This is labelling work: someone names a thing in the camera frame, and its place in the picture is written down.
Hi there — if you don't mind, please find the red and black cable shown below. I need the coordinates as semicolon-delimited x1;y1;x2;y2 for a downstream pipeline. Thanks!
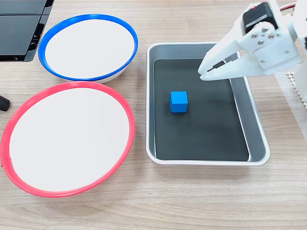
279;2;298;12

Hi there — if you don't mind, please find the beige mesh anti-slip mat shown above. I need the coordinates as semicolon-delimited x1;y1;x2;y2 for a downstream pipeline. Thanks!
286;71;307;112

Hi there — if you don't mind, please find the black rounded object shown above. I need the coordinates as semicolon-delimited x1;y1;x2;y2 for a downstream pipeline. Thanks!
0;94;12;112

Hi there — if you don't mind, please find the black plastic case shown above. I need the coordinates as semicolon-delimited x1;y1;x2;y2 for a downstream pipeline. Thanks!
0;0;55;62

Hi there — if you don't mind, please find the white dish with red rim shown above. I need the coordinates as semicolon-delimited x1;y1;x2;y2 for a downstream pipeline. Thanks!
0;80;136;198

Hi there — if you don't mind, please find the blue cube block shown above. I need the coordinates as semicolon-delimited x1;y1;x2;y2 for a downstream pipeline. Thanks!
169;91;189;114

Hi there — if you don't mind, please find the black mat inside tray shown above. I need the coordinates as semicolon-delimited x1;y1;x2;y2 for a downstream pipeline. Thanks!
153;58;250;161

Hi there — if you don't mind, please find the silver metal tray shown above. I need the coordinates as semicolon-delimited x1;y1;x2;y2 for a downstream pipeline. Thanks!
145;42;271;166

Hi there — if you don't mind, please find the white dish with blue rim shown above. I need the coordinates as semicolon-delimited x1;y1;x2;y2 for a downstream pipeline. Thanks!
37;13;139;84

